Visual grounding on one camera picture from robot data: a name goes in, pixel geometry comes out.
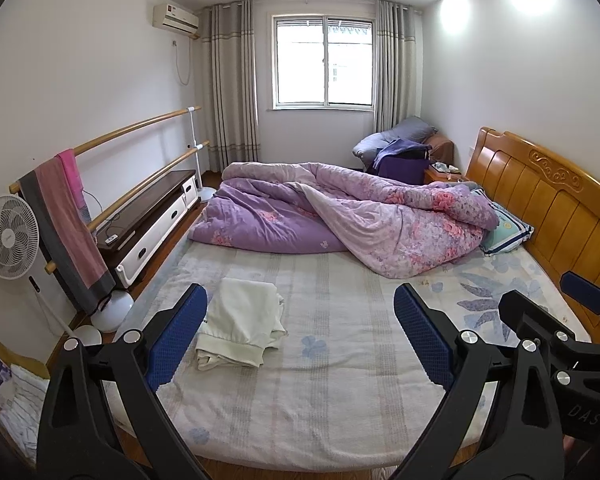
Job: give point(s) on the white framed window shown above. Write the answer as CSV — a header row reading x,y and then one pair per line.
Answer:
x,y
322,62

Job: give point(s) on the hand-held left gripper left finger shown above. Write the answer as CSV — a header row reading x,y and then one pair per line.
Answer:
x,y
177,335

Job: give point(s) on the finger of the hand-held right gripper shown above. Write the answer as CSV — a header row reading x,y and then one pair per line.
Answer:
x,y
585,290
525,312

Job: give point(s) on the grey beige curtain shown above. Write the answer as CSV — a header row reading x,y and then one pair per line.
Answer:
x,y
230,90
395,65

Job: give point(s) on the white air conditioner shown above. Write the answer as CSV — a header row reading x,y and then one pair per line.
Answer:
x,y
175,19

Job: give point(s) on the purple blue cloth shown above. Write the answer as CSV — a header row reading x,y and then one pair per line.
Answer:
x,y
397,150

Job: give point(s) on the white button jacket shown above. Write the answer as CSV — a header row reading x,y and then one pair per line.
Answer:
x,y
240,320

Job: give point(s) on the bed with floral sheet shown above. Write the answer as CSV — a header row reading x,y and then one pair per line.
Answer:
x,y
340,360

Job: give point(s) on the bright pink towel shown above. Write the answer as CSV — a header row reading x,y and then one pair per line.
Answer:
x,y
70,170

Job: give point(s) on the dark purple bag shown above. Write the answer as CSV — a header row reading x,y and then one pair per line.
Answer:
x,y
400,170

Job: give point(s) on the dark top white cabinet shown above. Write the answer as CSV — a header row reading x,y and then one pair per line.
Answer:
x,y
150,195

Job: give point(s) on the white standing fan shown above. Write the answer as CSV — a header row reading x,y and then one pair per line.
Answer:
x,y
7,235

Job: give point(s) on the grey pillow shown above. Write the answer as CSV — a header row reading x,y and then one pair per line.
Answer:
x,y
405,127

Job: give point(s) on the white remote control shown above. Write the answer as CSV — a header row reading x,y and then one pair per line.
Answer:
x,y
112,239

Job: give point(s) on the wooden nightstand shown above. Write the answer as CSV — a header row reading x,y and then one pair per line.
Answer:
x,y
435,176

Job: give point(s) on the brown chair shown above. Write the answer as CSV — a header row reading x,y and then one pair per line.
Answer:
x,y
440,147

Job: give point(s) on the purple floral quilt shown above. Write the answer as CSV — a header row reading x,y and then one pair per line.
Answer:
x,y
260,220

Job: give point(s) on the white striped cloth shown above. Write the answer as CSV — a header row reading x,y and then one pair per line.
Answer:
x,y
25,410

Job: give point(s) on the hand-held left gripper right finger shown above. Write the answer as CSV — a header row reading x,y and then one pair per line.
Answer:
x,y
422,335

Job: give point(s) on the grey pink striped towel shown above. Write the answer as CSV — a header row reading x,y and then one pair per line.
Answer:
x,y
70,240

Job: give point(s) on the wooden headboard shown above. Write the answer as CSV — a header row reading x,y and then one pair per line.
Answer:
x,y
555,210

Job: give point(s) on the teal striped pillow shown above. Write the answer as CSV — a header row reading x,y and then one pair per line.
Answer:
x,y
505,230

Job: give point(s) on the wooden double rail rack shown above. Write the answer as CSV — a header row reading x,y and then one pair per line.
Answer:
x,y
140,125

